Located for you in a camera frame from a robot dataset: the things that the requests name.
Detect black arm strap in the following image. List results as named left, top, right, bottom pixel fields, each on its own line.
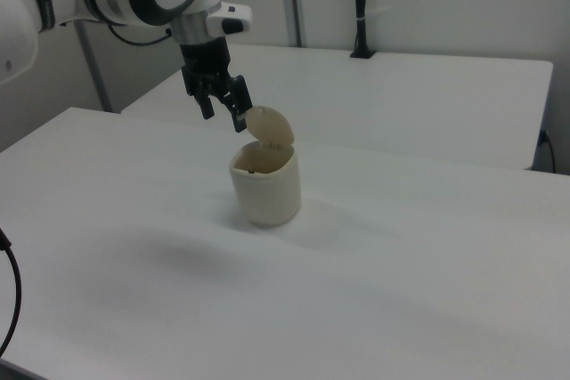
left=24, top=0, right=58, bottom=33

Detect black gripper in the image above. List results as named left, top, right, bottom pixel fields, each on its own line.
left=179, top=38, right=252, bottom=133

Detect black wall plug cable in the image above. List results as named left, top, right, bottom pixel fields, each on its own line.
left=539, top=129, right=558, bottom=174

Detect black loose cable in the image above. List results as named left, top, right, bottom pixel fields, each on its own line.
left=0, top=225, right=23, bottom=357

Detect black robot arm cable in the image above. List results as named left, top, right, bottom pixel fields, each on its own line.
left=106, top=21, right=175, bottom=46

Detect cream ceramic cup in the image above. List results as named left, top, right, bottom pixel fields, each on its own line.
left=228, top=140, right=303, bottom=228

